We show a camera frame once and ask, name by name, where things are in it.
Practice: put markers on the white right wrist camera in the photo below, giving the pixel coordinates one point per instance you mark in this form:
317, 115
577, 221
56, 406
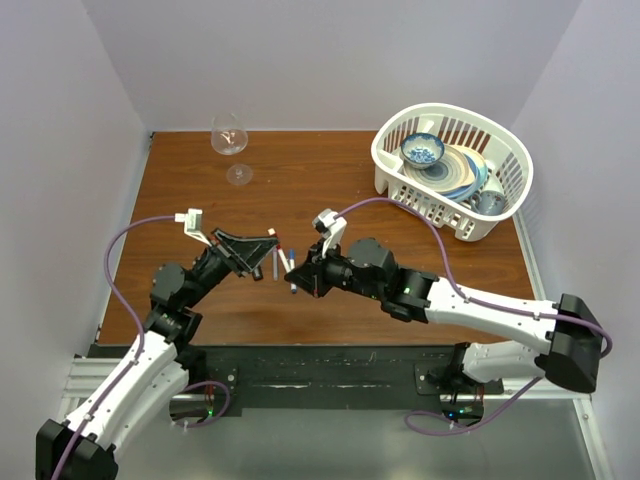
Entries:
331, 225

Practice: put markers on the grey patterned mug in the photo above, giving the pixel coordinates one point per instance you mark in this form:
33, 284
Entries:
488, 203

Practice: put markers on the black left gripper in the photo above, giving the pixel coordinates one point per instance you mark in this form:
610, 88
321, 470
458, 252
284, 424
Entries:
242, 255

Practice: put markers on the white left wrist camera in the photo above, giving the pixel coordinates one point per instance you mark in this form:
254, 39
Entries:
192, 224

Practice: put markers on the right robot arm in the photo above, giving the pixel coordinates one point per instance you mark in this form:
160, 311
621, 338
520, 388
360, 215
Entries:
559, 341

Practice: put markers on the blue rimmed plate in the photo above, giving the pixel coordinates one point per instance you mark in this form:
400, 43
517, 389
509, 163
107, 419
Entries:
480, 172

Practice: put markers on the white blue acrylic marker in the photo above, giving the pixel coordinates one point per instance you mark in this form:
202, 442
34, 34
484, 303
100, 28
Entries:
292, 265

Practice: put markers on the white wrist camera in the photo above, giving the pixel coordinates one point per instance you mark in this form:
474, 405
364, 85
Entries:
192, 224
331, 225

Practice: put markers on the white plastic dish basket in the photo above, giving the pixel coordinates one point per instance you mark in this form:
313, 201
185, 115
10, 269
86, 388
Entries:
510, 165

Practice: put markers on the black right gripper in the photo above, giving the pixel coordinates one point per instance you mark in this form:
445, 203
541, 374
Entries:
313, 278

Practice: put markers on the striped beige plate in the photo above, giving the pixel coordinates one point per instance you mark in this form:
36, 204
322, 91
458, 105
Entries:
449, 173

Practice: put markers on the blue white patterned bowl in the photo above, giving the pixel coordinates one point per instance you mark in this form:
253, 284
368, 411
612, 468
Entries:
421, 150

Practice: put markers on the clear wine glass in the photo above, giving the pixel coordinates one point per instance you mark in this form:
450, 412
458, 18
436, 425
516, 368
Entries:
228, 137

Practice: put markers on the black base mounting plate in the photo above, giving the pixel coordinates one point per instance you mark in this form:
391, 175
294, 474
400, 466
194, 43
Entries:
384, 391

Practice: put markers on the black table edge rail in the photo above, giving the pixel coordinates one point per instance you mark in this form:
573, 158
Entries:
297, 362

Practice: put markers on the white red marker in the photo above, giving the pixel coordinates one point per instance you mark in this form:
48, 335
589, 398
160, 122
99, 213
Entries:
283, 259

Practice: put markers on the green highlighter with black body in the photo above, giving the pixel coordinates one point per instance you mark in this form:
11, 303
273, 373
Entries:
257, 274

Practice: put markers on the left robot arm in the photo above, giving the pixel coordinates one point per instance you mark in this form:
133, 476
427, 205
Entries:
90, 441

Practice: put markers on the purple highlighter pen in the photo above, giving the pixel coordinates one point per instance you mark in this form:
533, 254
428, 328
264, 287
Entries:
275, 265

